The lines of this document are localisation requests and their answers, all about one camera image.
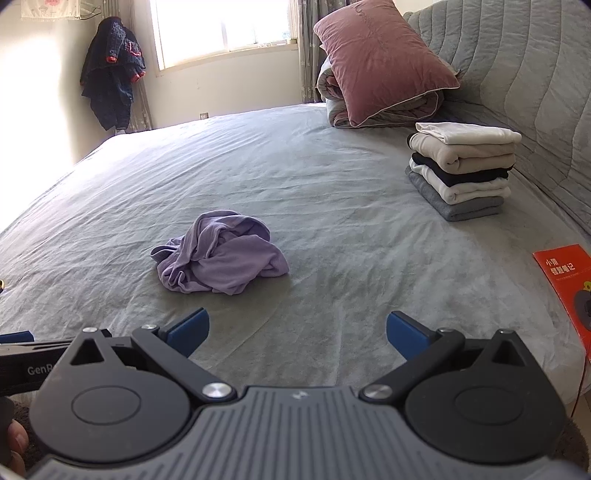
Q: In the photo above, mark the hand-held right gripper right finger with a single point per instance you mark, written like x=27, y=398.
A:
x=406, y=332

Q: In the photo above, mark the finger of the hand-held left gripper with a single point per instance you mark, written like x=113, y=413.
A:
x=16, y=337

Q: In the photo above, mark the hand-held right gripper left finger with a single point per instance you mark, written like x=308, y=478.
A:
x=191, y=330

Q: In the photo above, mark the purple garment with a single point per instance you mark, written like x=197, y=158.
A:
x=221, y=258

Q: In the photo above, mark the person's left hand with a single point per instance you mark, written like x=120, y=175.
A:
x=18, y=441

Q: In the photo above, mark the grey folded garment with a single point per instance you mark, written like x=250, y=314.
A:
x=466, y=210

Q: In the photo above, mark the thick white folded garment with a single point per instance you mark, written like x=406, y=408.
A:
x=471, y=189

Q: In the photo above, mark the red booklet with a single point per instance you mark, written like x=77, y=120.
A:
x=558, y=281

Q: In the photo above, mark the black folded garment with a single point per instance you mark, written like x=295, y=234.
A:
x=471, y=177

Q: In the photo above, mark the cream folded garment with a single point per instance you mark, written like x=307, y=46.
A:
x=461, y=157

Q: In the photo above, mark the thin white folded garment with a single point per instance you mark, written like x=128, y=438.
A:
x=471, y=131

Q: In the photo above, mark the folded quilts pile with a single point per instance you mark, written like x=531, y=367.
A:
x=337, y=110

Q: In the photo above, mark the dark blue hanging jacket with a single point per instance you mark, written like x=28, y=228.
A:
x=111, y=78

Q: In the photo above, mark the large pink pillow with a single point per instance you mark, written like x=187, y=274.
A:
x=378, y=60

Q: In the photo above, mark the grey quilted headboard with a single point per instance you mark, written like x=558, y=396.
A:
x=531, y=69

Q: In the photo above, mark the window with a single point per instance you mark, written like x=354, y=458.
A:
x=221, y=27

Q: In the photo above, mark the white wall hanging cloth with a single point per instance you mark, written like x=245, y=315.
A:
x=55, y=8

